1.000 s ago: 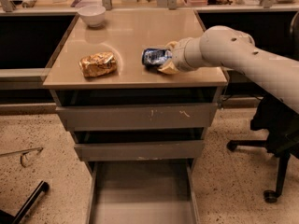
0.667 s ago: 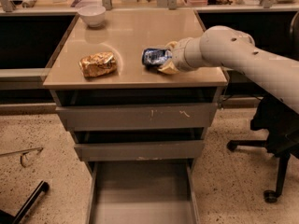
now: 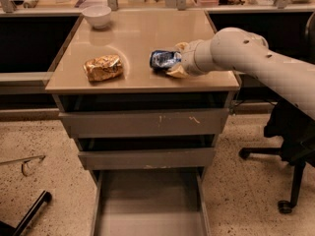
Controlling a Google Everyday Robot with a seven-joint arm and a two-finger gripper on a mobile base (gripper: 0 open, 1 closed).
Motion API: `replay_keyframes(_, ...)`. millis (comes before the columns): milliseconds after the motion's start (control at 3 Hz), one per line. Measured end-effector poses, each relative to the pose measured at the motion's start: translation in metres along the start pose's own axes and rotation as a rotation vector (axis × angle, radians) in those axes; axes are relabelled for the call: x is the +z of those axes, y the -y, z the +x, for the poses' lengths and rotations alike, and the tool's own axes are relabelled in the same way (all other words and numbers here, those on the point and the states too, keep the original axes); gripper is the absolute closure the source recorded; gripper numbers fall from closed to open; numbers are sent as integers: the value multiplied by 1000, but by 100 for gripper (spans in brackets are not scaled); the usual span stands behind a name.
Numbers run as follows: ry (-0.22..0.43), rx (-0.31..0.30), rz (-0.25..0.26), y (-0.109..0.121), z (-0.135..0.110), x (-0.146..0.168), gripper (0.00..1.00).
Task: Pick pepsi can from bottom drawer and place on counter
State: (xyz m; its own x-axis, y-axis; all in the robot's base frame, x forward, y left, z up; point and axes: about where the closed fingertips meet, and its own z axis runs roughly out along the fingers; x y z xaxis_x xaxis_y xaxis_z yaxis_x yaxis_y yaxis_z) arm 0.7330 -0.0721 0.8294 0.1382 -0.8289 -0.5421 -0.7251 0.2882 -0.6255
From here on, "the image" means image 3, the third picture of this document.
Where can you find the white bowl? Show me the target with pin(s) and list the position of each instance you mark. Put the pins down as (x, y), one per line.
(97, 16)

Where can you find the middle grey drawer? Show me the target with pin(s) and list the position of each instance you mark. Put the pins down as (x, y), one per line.
(147, 159)

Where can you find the crumpled golden chip bag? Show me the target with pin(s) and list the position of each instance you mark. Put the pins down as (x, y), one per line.
(103, 68)

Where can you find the black office chair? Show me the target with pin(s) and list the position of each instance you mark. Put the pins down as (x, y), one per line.
(291, 35)

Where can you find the grey drawer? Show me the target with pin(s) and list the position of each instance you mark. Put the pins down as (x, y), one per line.
(147, 159)
(135, 124)
(155, 202)

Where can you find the top grey drawer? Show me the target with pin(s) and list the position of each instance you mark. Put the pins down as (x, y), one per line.
(135, 124)

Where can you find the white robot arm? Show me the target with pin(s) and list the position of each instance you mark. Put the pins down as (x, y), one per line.
(234, 49)

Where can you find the bottom grey drawer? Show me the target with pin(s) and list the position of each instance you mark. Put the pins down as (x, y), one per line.
(155, 202)

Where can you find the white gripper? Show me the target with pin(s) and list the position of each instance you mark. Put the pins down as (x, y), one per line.
(189, 58)

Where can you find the black chair leg left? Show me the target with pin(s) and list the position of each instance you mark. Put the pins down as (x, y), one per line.
(8, 230)

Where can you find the grey drawer cabinet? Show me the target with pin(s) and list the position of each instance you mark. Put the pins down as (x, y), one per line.
(133, 35)

